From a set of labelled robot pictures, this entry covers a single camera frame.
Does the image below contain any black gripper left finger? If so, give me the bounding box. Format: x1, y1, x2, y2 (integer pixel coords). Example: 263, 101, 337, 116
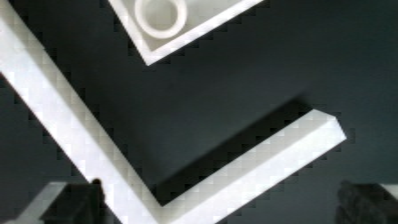
10, 179, 112, 224

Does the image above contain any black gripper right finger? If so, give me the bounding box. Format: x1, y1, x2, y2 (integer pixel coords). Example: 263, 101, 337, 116
334, 181, 398, 224

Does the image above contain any white square table top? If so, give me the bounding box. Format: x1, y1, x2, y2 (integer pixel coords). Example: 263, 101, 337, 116
108, 0, 264, 65

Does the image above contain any white L-shaped obstacle fence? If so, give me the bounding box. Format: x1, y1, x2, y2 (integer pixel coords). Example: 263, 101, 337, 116
0, 0, 346, 224

